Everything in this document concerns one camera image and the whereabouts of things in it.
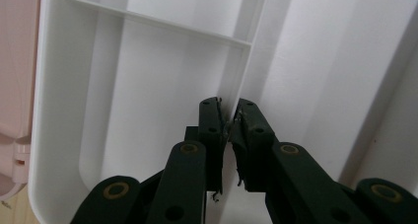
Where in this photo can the white divided tray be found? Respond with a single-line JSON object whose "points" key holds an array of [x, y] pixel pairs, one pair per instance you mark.
{"points": [[157, 79]]}

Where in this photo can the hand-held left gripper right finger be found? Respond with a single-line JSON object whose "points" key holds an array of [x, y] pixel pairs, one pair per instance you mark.
{"points": [[259, 141]]}

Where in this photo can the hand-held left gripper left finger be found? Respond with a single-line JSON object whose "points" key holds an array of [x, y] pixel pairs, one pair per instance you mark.
{"points": [[210, 132]]}

